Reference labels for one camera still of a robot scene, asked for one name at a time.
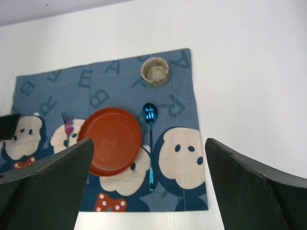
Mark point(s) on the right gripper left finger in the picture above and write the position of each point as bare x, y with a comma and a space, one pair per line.
46, 194

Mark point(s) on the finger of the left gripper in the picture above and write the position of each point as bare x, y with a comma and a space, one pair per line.
8, 125

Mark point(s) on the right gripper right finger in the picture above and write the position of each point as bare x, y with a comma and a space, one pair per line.
252, 195

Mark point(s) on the iridescent purple fork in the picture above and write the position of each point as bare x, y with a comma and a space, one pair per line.
68, 124

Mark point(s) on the red plate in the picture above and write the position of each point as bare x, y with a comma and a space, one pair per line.
117, 139

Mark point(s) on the blue cartoon placemat cloth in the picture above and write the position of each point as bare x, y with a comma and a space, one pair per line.
178, 164

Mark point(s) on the blue metallic spoon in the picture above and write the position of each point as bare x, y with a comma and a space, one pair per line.
150, 115

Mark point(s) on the speckled ceramic cup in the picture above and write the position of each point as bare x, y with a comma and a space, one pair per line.
155, 71

